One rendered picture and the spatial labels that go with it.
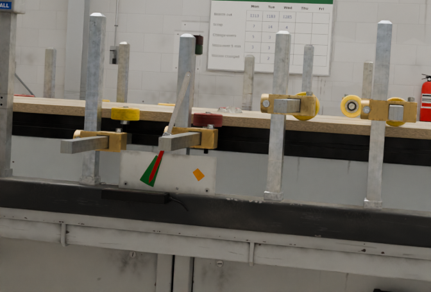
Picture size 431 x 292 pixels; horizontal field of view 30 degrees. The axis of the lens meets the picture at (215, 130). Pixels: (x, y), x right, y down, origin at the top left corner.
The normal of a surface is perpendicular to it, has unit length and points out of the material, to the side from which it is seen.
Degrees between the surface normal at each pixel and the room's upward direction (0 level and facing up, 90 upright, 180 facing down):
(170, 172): 90
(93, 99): 90
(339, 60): 90
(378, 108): 90
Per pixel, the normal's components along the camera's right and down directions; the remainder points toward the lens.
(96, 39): -0.22, 0.04
